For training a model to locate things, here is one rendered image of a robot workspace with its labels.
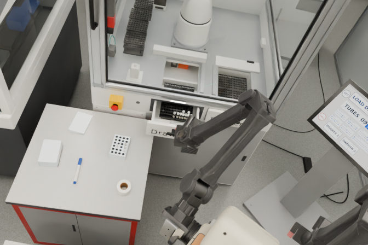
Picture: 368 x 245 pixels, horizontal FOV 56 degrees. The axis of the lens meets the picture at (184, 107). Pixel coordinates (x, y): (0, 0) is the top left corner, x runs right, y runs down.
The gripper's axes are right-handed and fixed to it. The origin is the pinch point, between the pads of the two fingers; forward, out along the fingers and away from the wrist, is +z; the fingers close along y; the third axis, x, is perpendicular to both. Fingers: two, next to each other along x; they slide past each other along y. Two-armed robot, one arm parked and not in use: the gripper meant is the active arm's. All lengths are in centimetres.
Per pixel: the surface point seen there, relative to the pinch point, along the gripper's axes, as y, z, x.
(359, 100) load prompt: 31, -5, -89
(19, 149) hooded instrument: -20, 41, 90
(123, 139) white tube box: -5.6, 13.1, 28.6
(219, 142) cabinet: 0.7, 39.7, -27.8
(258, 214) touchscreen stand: -46, 79, -71
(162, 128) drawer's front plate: 2.8, 7.0, 9.0
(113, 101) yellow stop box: 13.7, 12.4, 36.8
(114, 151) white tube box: -12.1, 9.1, 31.7
